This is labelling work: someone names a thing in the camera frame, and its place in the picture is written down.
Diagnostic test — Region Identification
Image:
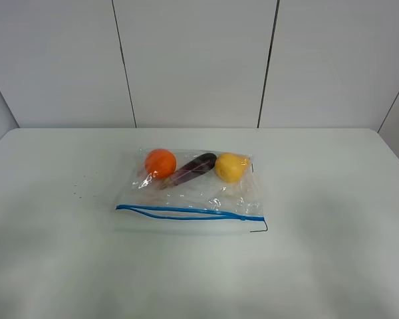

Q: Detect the clear zip bag blue zipper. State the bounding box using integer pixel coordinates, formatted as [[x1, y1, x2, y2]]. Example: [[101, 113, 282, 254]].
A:
[[115, 148, 269, 233]]

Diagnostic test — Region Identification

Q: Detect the purple eggplant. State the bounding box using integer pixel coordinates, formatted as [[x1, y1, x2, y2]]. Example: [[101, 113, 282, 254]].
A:
[[160, 153, 217, 189]]

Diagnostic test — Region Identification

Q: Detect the orange fruit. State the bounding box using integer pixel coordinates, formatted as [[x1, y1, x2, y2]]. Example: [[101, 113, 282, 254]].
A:
[[144, 149, 177, 179]]

